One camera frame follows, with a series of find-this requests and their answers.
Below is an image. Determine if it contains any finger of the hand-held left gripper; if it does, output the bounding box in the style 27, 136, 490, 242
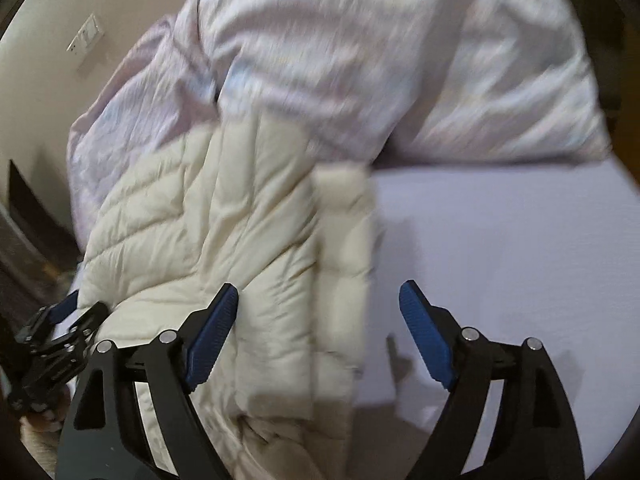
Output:
47, 301, 111, 356
20, 291, 82, 343

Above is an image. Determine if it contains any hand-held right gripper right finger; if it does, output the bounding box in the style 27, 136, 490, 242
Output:
398, 280, 586, 480

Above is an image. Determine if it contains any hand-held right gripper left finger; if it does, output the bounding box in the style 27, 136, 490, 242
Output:
55, 282, 239, 480

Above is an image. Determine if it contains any cream puffer jacket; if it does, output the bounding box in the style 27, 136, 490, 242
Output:
75, 110, 386, 480

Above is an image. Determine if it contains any person's left hand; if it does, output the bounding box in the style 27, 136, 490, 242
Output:
22, 394, 71, 433

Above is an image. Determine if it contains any dark wooden furniture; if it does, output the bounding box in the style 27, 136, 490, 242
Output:
0, 157, 83, 321

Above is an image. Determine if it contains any bed with lavender sheet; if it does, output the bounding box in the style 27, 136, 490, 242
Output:
320, 155, 640, 480

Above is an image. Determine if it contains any pale pink crumpled duvet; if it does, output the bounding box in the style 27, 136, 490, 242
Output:
65, 0, 613, 241

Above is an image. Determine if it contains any white wall switch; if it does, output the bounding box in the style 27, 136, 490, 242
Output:
66, 15, 105, 68

